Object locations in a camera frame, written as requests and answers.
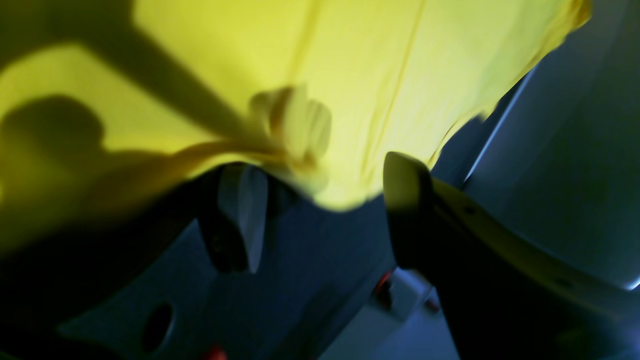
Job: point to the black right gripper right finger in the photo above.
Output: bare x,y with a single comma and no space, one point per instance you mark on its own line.
503,298

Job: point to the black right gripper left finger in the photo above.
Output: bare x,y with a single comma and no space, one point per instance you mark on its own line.
235,204

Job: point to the yellow t-shirt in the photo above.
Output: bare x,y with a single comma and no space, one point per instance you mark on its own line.
106,105

